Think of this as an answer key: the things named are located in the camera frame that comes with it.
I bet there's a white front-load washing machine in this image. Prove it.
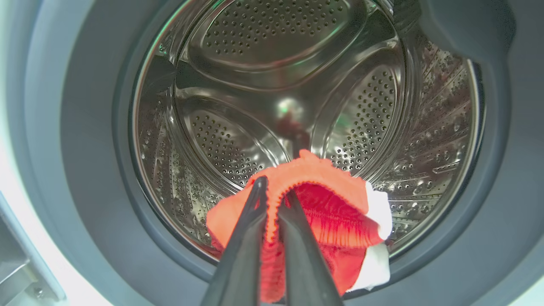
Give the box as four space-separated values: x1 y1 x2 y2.
0 0 544 306

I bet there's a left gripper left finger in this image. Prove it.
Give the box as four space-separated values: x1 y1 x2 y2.
200 176 269 306

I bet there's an orange and white garment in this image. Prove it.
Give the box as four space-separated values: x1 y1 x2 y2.
206 149 394 304

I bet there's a grey rubber door gasket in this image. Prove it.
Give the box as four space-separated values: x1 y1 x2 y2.
6 0 544 306

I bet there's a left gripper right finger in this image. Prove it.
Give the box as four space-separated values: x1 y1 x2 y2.
277 189 345 306

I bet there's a steel washing machine drum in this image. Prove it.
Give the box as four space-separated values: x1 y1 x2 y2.
130 0 486 261

